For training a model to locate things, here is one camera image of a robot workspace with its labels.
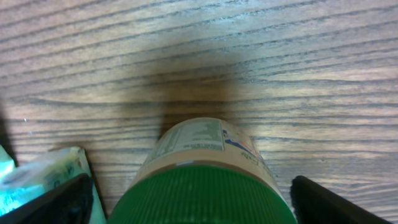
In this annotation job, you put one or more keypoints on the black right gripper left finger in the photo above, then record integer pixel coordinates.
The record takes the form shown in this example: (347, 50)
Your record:
(70, 203)

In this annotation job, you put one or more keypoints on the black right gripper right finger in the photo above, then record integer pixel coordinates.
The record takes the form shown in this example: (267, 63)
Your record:
(314, 204)

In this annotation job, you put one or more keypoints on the small teal carton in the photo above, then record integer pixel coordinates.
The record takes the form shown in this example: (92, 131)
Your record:
(45, 173)

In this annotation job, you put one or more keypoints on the green lid jar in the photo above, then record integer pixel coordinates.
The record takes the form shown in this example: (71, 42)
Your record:
(203, 170)

